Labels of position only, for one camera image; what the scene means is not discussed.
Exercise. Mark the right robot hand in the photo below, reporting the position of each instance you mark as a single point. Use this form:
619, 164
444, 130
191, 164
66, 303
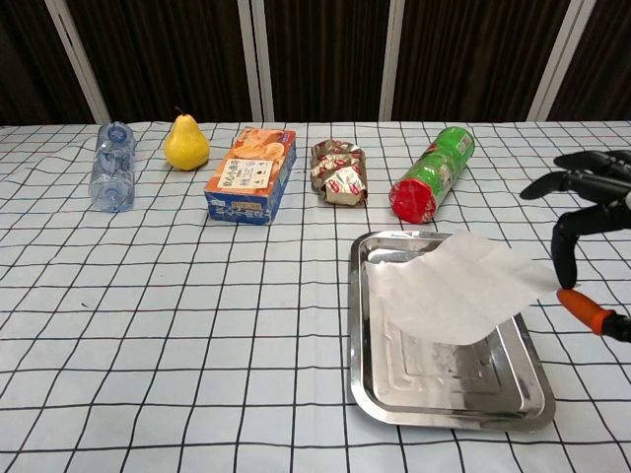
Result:
586, 197

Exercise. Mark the white parchment paper sheet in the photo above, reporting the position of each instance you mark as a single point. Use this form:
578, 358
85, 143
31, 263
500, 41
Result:
456, 290

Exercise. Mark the silver metal tray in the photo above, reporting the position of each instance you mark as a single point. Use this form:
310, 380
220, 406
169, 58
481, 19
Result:
443, 379

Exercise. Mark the green chips can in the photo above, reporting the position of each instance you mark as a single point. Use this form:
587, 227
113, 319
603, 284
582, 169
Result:
431, 175

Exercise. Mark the crumpled snack wrapper pack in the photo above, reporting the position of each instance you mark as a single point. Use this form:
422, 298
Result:
339, 170

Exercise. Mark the orange biscuit box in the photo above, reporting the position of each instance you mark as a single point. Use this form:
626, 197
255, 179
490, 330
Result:
254, 175

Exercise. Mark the yellow pear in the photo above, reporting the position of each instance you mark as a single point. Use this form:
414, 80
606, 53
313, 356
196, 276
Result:
186, 144

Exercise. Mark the checkered white tablecloth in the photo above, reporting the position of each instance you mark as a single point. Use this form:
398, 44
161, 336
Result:
172, 320

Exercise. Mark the clear plastic water bottle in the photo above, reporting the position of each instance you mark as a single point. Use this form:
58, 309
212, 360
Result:
112, 167

